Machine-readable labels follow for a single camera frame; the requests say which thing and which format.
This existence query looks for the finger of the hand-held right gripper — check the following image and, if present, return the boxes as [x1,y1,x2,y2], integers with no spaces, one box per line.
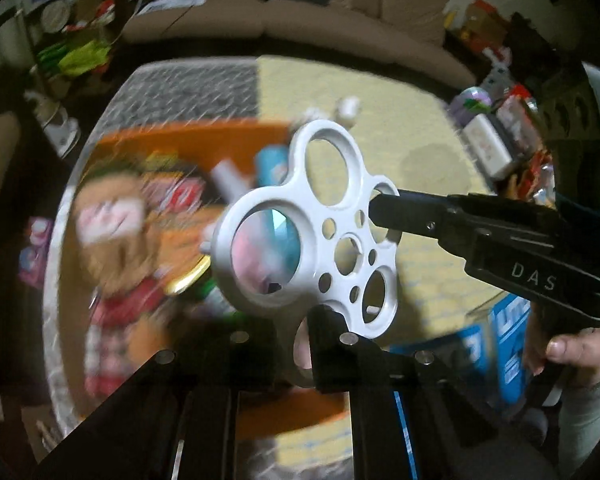
[367,187,461,241]

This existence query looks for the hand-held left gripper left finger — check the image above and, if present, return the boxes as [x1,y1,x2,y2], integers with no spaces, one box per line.
[32,330,281,480]

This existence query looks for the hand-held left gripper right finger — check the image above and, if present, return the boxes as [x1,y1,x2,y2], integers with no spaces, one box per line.
[307,307,561,480]

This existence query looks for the white perforated metal plate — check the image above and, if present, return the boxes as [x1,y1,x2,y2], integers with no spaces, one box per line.
[200,119,401,388]

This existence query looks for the orange cardboard box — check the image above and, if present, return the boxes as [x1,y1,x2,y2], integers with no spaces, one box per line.
[77,122,353,426]

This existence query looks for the person's right forearm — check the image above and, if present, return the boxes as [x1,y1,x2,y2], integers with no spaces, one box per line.
[555,360,600,480]

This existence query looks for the person's right hand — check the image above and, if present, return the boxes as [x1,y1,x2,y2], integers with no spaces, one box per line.
[545,321,600,388]

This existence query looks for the blue cardboard box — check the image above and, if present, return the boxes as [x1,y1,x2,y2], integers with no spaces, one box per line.
[390,292,533,406]

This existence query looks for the yellow plaid tablecloth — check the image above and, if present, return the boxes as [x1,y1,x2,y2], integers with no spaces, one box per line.
[255,55,501,480]

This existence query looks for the purple container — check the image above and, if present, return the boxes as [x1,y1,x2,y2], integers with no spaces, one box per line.
[450,86,493,126]

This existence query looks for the red and white snack bag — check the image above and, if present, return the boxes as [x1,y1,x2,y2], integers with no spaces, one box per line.
[497,85,543,151]

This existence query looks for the blue tube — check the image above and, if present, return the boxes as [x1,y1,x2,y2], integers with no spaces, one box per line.
[255,144,293,188]

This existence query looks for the stuffed doll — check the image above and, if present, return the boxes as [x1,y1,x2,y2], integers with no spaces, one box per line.
[75,170,166,396]

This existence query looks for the white bottle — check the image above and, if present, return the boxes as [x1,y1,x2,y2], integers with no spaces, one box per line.
[210,159,246,196]

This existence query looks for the red snack packet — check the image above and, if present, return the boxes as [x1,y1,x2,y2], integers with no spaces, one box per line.
[140,170,206,216]

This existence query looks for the pink and blue packet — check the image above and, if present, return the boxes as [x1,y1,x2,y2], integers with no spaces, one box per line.
[20,217,56,288]

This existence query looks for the bubble wrap mat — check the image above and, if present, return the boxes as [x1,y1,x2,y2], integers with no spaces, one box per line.
[42,57,261,436]

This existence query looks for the brown sofa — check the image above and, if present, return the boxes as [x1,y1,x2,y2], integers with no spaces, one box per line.
[122,0,478,91]

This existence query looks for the green plastic bag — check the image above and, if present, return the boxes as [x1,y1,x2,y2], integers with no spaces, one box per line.
[35,40,113,78]

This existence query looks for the round dial scale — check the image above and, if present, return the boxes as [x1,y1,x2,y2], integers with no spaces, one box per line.
[40,0,73,28]

